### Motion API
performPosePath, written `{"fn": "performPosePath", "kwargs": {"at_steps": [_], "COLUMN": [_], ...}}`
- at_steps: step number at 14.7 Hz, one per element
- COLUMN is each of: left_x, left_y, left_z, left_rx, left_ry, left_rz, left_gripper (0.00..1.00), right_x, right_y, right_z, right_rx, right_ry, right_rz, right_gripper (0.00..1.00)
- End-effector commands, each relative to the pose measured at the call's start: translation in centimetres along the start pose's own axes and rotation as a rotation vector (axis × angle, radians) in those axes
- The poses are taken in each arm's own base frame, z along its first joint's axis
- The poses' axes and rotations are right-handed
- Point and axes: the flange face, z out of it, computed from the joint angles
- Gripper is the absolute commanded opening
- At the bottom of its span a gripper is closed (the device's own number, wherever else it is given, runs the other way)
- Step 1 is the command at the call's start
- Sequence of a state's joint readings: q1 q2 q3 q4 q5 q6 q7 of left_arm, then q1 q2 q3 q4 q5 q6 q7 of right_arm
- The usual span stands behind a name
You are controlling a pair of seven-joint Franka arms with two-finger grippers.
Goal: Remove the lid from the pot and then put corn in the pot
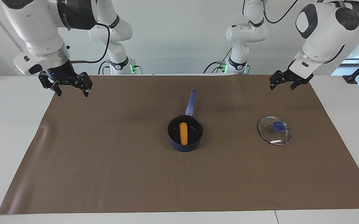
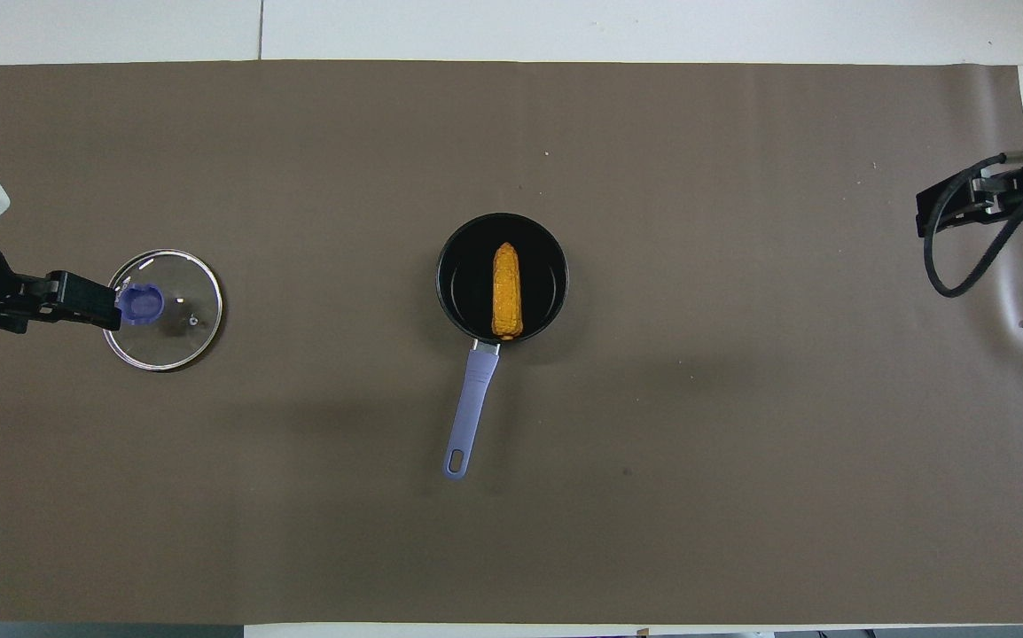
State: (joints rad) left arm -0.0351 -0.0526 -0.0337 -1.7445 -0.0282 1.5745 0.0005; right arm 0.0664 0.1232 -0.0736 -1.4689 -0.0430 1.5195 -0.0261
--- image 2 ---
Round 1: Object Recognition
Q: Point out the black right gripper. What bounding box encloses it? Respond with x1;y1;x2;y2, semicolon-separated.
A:
916;165;1023;239

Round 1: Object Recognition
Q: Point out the brown table mat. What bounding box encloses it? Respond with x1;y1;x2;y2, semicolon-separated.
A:
0;60;1023;626

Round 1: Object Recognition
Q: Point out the yellow corn cob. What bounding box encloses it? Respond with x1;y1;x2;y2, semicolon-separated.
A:
491;242;525;339

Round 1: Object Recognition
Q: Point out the glass lid with purple knob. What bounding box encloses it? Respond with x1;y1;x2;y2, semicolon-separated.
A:
102;250;224;372

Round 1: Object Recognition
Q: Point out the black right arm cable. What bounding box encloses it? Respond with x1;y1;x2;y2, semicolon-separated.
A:
923;149;1023;311

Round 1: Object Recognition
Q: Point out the dark pot with purple handle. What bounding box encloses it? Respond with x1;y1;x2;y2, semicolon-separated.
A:
436;213;570;481

